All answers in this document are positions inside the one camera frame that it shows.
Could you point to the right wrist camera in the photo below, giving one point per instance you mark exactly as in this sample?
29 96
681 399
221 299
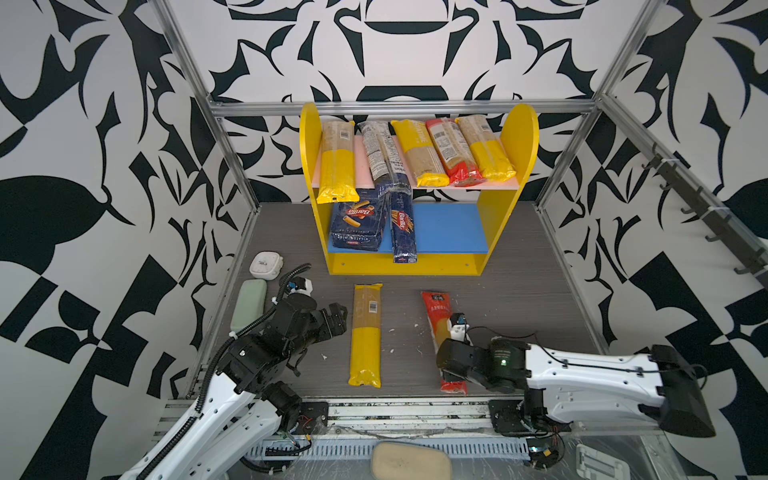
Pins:
458 327

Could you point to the white round device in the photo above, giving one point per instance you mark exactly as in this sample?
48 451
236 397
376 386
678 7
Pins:
266 265

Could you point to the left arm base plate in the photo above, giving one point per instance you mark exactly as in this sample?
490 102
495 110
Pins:
311 418

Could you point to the yellow pasta bag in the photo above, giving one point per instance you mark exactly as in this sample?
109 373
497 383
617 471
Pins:
366 336
337 169

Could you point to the yellow end spaghetti bag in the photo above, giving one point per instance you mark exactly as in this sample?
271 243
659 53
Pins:
487 151

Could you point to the red end spaghetti bag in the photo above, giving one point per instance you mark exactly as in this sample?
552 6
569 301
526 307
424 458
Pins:
454 152

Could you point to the white plastic clip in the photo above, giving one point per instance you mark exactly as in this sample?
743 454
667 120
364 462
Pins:
593 464

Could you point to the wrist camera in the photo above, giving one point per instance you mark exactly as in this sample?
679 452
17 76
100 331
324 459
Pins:
299 285
458 327

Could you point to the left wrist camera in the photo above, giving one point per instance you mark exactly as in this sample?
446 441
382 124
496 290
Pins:
299 285

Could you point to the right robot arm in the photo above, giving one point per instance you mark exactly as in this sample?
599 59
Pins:
560 388

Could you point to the blue Barilla spaghetti bag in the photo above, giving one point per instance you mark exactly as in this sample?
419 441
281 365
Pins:
403 228

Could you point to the blue Barilla pasta box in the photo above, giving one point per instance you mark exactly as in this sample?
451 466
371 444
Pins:
359 225

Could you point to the black wall hook rail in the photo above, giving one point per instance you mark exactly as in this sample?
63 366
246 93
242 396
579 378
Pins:
701 204

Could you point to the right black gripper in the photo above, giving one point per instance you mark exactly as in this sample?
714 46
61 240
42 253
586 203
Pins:
447 374

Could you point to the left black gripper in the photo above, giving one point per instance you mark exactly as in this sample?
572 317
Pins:
325 328

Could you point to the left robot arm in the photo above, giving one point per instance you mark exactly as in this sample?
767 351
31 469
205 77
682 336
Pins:
243 400

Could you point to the green glasses case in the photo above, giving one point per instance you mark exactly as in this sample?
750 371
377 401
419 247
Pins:
250 303

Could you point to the clear navy spaghetti bag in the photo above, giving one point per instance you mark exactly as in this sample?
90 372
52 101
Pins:
385 163

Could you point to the yellow shelf unit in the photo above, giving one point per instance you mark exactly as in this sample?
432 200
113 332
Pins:
451 238

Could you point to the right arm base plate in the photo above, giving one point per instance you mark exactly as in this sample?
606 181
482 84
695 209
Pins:
523 418

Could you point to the yellow noodle bag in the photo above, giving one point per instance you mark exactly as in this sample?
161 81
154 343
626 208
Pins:
421 155

